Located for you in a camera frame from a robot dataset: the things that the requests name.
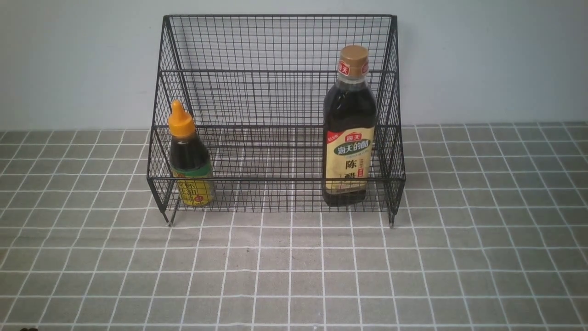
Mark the grey checkered tablecloth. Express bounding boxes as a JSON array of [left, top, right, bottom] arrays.
[[1, 122, 587, 331]]

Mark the tall dark vinegar bottle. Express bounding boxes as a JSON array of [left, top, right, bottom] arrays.
[[322, 45, 377, 207]]

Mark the small orange-capped sauce bottle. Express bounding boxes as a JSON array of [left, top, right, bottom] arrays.
[[168, 100, 215, 207]]

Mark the black wire mesh shelf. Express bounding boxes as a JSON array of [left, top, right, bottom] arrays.
[[147, 13, 406, 225]]

